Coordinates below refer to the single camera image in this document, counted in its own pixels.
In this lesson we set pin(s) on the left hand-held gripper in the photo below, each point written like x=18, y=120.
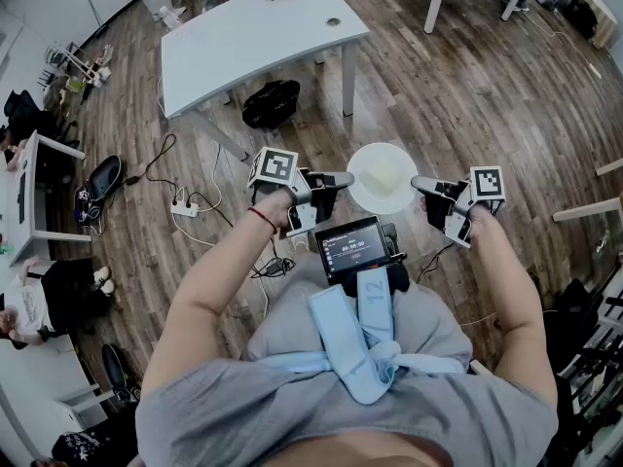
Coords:
x=272, y=166

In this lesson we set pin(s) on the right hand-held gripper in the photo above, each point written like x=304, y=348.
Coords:
x=487, y=183

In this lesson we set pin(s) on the white round plate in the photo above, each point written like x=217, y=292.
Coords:
x=375, y=202

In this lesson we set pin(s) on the person's left forearm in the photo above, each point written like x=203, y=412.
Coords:
x=233, y=251

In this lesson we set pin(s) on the person's right forearm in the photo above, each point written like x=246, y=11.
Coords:
x=501, y=265

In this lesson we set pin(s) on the white rectangular table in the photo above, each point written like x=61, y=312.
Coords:
x=253, y=46

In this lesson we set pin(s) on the person's right hand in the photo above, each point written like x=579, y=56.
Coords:
x=425, y=205

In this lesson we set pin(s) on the black screen device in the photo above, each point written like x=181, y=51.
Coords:
x=353, y=248

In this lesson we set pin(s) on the black waist pouch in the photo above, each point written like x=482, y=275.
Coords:
x=401, y=277

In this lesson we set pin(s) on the black soft bag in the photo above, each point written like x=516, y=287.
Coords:
x=270, y=105

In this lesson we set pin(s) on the grey shorts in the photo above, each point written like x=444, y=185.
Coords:
x=292, y=319

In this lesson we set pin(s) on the white side table legs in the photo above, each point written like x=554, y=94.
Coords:
x=584, y=209

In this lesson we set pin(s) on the white power strip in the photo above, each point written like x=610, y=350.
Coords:
x=185, y=208

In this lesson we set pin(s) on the light wooden cabinet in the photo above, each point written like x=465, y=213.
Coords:
x=601, y=17

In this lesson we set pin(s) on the spare gripper device bundle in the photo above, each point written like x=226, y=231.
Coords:
x=84, y=197

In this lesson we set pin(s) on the grey shirt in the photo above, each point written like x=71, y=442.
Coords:
x=219, y=416

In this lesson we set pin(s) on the small wooden rack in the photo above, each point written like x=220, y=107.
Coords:
x=87, y=66

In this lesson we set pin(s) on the white office desk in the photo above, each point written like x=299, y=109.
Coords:
x=39, y=377
x=31, y=231

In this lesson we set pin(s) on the black keyboard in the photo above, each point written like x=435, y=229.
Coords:
x=22, y=197

